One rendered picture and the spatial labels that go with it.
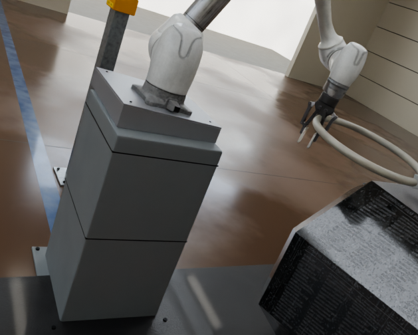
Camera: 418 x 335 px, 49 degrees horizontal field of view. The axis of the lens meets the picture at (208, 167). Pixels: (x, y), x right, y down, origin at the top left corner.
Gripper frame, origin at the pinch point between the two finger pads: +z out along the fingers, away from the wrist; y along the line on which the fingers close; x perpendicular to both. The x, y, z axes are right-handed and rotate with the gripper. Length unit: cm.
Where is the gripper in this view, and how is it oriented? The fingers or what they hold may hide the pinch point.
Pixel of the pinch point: (307, 137)
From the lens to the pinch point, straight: 196.5
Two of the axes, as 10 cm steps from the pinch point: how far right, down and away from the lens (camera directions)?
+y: 7.9, 5.3, -3.0
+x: 4.7, -2.1, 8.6
